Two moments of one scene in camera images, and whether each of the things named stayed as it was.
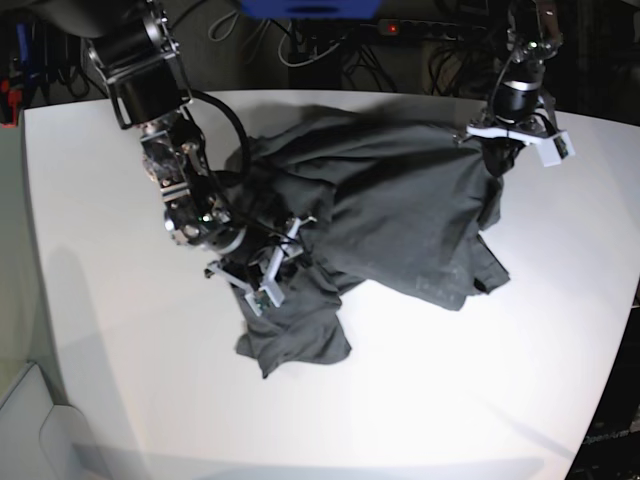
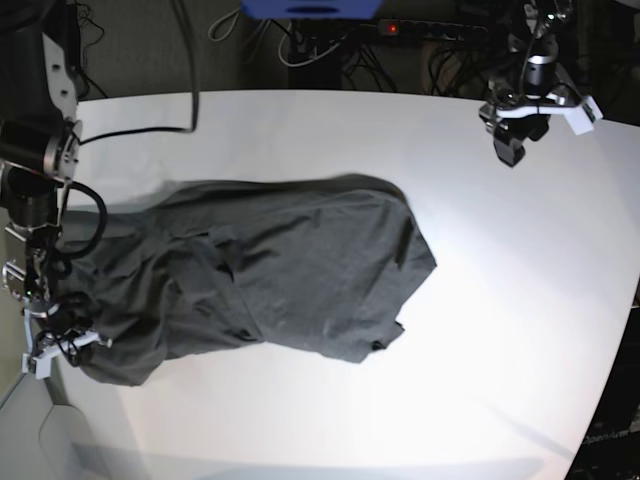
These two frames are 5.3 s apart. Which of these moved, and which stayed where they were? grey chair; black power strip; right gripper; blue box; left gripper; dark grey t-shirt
Moved: right gripper; dark grey t-shirt; left gripper
Stayed: black power strip; blue box; grey chair
